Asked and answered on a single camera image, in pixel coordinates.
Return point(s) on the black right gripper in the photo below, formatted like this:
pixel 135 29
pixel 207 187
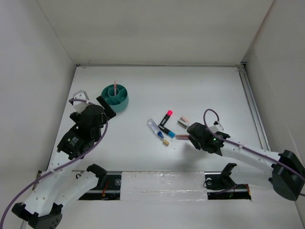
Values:
pixel 195 143

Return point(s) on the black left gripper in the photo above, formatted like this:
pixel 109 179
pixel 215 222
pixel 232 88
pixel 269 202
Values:
pixel 107 110

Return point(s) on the pink highlighter clear cap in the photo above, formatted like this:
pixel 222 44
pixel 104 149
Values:
pixel 182 137

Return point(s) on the thin pink pen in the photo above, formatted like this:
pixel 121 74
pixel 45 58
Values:
pixel 115 88

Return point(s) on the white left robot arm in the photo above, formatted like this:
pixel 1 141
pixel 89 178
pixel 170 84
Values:
pixel 43 208

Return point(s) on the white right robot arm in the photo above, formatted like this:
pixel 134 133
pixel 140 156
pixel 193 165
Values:
pixel 282 172

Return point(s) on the teal round desk organizer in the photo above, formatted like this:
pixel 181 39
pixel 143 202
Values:
pixel 117 101

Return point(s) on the black marker blue cap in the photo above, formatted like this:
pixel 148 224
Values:
pixel 167 131

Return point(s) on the small yellow eraser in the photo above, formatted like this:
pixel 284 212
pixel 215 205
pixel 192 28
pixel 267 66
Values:
pixel 165 142

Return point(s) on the black marker pink cap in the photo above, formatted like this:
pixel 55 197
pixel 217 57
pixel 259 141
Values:
pixel 166 118

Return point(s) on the clear glue bottle blue cap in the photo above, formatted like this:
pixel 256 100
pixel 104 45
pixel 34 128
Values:
pixel 154 127

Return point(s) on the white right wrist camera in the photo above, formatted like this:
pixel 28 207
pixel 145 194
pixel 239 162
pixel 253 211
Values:
pixel 217 127

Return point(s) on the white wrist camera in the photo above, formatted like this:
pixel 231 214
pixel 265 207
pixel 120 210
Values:
pixel 217 127
pixel 79 102

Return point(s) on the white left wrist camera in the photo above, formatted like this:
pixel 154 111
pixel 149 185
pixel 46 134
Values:
pixel 79 102

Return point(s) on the aluminium side rail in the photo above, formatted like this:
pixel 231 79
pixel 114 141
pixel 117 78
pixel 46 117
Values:
pixel 253 107

